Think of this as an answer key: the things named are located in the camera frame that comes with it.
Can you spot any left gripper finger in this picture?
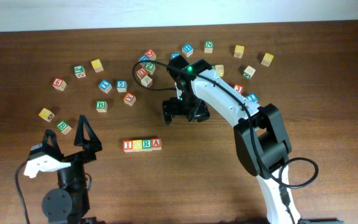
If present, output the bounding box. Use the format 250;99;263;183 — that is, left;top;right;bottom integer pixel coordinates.
42;129;63;159
74;114;103;152

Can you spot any red I block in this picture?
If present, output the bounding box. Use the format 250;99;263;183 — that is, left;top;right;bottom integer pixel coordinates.
122;140;134;152

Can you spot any yellow C block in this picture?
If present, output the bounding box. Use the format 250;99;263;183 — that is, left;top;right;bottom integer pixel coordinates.
132;139;143;152

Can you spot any red A block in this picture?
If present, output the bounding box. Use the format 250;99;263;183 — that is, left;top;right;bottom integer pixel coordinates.
151;138;162;151

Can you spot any green R block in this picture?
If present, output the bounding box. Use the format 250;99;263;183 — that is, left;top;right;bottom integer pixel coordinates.
142;139;152;151

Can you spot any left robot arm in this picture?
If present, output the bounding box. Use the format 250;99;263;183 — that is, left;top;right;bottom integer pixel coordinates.
24;115;103;224

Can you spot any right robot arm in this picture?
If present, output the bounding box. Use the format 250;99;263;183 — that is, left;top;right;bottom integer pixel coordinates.
163;56;302;223

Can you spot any green B block lower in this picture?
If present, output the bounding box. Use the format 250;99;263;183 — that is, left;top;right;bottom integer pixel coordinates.
56;120;71;134

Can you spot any green b block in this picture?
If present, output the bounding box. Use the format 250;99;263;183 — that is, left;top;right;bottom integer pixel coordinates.
56;120;71;134
96;101;108;113

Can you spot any yellow block far left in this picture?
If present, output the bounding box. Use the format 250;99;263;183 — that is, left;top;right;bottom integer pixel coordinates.
39;108;55;122

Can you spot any green B block upper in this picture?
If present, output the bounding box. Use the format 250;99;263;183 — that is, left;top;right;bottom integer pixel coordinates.
96;101;108;113

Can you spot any plain wood red-edged block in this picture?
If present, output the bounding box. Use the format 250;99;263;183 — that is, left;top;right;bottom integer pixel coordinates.
140;75;154;88

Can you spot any yellow 8 block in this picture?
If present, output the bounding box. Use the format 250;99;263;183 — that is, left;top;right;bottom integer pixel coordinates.
213;65;224;77

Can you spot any blue X block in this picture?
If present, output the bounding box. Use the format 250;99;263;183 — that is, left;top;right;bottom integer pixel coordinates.
171;52;180;58

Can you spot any green Z block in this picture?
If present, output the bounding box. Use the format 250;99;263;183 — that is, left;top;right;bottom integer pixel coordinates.
144;62;155;75

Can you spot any red 3 block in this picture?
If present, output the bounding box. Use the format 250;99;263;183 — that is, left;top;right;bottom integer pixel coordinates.
234;84;244;94

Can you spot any blue H block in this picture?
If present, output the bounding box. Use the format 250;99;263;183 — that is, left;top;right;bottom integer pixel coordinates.
182;44;194;57

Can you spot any red U block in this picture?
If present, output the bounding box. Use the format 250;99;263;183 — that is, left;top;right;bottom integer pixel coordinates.
135;67;148;80

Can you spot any red Y block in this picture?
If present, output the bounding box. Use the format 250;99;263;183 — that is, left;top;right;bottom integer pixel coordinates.
123;92;136;106

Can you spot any blue T block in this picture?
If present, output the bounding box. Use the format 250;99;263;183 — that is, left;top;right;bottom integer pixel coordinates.
98;80;112;93

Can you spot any red Q block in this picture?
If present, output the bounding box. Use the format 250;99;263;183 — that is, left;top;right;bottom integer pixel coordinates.
144;49;157;60

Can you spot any green N block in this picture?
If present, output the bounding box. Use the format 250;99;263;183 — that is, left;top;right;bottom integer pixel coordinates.
204;41;214;54

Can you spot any red 6 block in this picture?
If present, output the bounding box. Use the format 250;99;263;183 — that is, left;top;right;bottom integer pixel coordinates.
52;78;67;91

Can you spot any blue D block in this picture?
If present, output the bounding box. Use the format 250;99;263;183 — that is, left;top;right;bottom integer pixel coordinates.
139;55;149;61

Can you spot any blue 5 block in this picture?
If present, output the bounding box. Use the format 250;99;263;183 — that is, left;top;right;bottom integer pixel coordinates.
116;80;127;93

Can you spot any blue L block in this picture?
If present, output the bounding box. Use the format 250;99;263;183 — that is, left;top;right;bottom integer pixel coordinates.
246;93;259;103

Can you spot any plain wood O block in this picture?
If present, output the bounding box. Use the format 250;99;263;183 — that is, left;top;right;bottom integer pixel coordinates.
243;66;256;80

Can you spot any green J block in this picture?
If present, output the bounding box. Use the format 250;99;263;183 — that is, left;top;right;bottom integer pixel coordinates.
73;65;86;78

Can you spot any yellow block upper middle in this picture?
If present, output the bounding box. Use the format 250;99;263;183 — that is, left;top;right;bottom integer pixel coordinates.
234;45;245;58

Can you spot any yellow block upper left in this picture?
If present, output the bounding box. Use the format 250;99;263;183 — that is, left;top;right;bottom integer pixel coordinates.
91;59;104;73

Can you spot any yellow block upper right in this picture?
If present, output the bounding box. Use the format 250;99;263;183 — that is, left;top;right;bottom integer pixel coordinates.
261;53;274;67

